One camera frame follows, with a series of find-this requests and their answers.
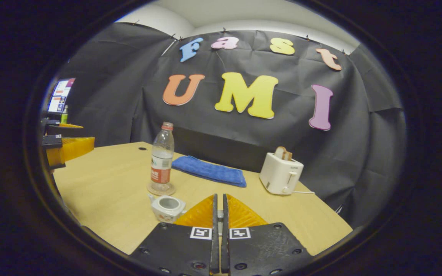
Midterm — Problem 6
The clear plastic water bottle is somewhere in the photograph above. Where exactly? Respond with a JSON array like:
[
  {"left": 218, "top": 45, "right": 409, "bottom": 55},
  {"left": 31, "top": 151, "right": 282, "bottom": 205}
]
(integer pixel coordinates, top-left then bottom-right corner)
[{"left": 150, "top": 122, "right": 175, "bottom": 193}]

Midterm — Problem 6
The computer monitor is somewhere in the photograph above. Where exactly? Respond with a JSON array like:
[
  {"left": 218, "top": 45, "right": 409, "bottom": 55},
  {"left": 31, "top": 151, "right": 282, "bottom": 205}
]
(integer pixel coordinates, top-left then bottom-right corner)
[{"left": 47, "top": 78, "right": 76, "bottom": 113}]

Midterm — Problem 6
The round wooden coaster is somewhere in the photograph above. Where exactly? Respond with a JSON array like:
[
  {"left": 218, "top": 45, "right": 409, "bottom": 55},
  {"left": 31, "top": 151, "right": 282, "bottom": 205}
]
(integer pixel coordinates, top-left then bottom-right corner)
[{"left": 147, "top": 182, "right": 176, "bottom": 196}]

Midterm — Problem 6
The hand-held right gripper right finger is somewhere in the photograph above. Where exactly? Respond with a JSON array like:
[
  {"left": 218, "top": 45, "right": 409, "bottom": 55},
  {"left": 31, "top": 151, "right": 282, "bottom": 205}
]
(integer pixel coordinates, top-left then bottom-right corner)
[{"left": 221, "top": 193, "right": 314, "bottom": 276}]

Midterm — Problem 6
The white ceramic teacup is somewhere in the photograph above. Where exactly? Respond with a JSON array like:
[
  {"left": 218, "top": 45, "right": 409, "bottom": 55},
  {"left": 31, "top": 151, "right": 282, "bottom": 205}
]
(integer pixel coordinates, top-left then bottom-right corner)
[{"left": 148, "top": 194, "right": 187, "bottom": 224}]

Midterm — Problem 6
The white toaster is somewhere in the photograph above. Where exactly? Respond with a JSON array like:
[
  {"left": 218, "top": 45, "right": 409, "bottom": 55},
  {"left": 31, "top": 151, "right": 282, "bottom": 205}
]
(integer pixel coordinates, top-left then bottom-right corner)
[{"left": 259, "top": 152, "right": 305, "bottom": 196}]

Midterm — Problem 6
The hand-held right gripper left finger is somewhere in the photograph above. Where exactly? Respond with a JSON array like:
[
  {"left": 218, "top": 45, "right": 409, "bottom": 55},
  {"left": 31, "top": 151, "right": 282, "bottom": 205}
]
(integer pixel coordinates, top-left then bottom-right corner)
[{"left": 129, "top": 193, "right": 220, "bottom": 276}]

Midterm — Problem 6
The blue folded towel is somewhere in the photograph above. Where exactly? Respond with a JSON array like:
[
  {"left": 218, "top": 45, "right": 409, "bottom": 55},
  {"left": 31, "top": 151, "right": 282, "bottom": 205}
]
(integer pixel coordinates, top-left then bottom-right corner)
[{"left": 172, "top": 155, "right": 247, "bottom": 188}]

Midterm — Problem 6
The black backdrop cloth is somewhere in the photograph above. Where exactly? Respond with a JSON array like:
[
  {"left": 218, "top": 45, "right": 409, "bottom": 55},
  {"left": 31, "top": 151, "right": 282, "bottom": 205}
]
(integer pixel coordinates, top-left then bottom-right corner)
[{"left": 54, "top": 22, "right": 406, "bottom": 230}]

